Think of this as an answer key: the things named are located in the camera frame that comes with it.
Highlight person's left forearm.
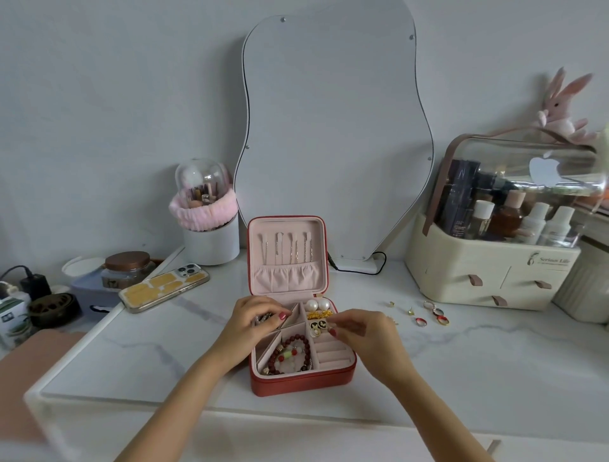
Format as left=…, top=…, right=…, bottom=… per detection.
left=114, top=350, right=239, bottom=462

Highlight pink fluffy headband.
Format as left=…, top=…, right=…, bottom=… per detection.
left=169, top=188, right=238, bottom=233

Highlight silver necklaces on hooks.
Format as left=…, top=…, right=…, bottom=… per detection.
left=259, top=232, right=315, bottom=265

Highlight brown cosmetic bottle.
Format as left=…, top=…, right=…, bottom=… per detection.
left=489, top=190, right=527, bottom=242

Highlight black mirror cable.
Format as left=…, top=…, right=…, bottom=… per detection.
left=327, top=252, right=387, bottom=275

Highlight person's right hand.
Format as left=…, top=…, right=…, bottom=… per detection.
left=329, top=309, right=413, bottom=386

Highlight makeup brushes bundle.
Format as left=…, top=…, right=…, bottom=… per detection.
left=187, top=170, right=223, bottom=208

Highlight glass jar with copper lid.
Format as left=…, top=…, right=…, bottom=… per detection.
left=102, top=251, right=156, bottom=289

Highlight person's right forearm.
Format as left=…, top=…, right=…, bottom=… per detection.
left=375, top=364, right=479, bottom=462

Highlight black cosmetic box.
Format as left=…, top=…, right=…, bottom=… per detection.
left=435, top=159, right=481, bottom=240

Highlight white ribbed container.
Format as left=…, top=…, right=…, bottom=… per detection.
left=553, top=236, right=609, bottom=326

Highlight black charger plug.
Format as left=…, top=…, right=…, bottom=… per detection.
left=21, top=272, right=52, bottom=301

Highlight smartphone with yellow patterned case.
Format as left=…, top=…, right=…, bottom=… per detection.
left=117, top=263, right=211, bottom=314

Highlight white cosmetic bottle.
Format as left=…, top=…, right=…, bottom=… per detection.
left=520, top=202, right=551, bottom=244
left=542, top=205, right=577, bottom=248

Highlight small white-capped bottle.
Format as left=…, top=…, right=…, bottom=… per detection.
left=470, top=199, right=496, bottom=240

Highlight cream cosmetics organizer clear lid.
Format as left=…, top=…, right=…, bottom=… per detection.
left=404, top=127, right=609, bottom=313

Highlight pink bunny plush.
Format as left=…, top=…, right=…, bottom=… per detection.
left=537, top=67, right=599, bottom=145

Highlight pink mat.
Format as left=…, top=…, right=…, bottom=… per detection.
left=0, top=330, right=87, bottom=449

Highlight wavy white framed mirror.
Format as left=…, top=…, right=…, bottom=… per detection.
left=232, top=0, right=435, bottom=275

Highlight dark red bead bracelet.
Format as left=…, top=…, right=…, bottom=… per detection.
left=265, top=334, right=313, bottom=377

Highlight white and green carton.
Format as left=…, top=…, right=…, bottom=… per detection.
left=0, top=297, right=32, bottom=351

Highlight red jewelry box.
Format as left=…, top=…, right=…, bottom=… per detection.
left=246, top=215, right=358, bottom=397

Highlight dark brown round dish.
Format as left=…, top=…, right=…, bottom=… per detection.
left=28, top=292, right=82, bottom=328

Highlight grey-blue tissue box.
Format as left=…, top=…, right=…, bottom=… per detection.
left=71, top=267, right=125, bottom=316

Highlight white round lid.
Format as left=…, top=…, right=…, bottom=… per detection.
left=61, top=256, right=106, bottom=278

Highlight person's left hand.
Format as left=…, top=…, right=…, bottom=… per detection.
left=212, top=296, right=292, bottom=370

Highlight white brush holder clear dome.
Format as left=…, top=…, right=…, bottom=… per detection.
left=174, top=158, right=240, bottom=267

